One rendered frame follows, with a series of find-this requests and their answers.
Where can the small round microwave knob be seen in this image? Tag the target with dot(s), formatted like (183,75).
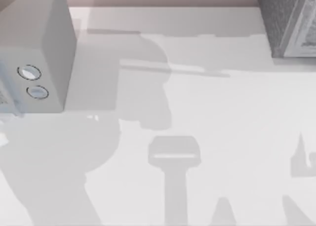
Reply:
(37,92)

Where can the large round microwave knob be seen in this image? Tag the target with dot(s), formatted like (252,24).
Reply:
(29,72)

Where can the pale microwave oven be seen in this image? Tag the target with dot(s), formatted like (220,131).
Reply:
(37,33)

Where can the grey cabinet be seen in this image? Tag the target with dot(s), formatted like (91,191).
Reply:
(276,18)

